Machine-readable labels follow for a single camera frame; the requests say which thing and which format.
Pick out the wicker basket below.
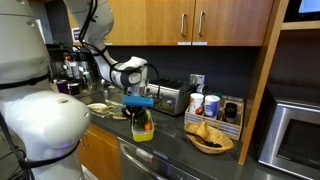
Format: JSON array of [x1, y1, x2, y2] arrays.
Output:
[[183, 121, 235, 155]]

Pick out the purple white framed sign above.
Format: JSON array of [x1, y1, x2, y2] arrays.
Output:
[[71, 26, 83, 44]]

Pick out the wooden cabinet door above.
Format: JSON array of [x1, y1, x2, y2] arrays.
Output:
[[104, 0, 196, 47], [76, 123, 122, 180], [192, 0, 275, 47]]

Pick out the black jar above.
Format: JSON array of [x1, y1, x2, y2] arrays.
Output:
[[223, 102, 239, 125]]

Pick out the stainless steel toaster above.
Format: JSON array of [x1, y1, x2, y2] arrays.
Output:
[[146, 78, 198, 117]]

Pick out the green bell pepper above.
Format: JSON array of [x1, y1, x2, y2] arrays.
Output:
[[134, 111, 150, 127]]

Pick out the blue wrist camera block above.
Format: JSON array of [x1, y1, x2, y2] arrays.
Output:
[[122, 95, 155, 108]]

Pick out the yellow plastic lunchbox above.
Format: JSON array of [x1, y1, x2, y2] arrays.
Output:
[[130, 109, 155, 143]]

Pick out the black mug white inside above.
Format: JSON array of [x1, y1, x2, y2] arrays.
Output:
[[68, 82, 81, 97]]

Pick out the stainless steel dishwasher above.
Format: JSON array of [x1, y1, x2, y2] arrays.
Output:
[[118, 137, 201, 180]]

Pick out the steel black microwave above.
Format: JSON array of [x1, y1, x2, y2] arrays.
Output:
[[258, 98, 320, 180]]

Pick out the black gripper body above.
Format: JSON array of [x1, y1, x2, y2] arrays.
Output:
[[121, 105, 148, 120]]

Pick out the green yellow sponge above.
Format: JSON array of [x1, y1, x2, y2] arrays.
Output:
[[109, 105, 124, 115]]

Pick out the orange carrot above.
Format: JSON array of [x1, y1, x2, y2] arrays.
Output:
[[143, 121, 154, 132]]

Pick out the white cup red label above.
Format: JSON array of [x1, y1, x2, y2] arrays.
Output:
[[189, 92, 205, 116]]

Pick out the stainless steel sink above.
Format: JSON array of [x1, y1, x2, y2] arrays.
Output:
[[74, 87, 126, 107]]

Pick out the black steel coffee machine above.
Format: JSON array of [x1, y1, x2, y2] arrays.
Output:
[[46, 43, 98, 92]]

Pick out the dark purple cup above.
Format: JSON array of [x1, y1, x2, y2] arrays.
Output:
[[55, 79, 70, 95]]

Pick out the steel wall outlet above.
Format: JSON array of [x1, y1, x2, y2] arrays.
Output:
[[189, 73, 206, 86]]

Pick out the white cup blue label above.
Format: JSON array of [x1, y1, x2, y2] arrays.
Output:
[[203, 94, 221, 120]]

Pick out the metal cabinet handle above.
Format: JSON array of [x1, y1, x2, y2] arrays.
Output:
[[198, 11, 206, 38], [180, 13, 188, 38]]

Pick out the steel kettle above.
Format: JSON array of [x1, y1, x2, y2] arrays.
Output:
[[78, 61, 98, 91]]

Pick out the wooden lower cabinet door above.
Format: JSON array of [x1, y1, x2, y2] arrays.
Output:
[[76, 123, 122, 180]]

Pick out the wooden crate tray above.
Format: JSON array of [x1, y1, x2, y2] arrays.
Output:
[[184, 95, 245, 142]]

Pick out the wooden cabinet side panel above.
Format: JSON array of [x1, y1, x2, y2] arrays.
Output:
[[238, 0, 291, 167]]

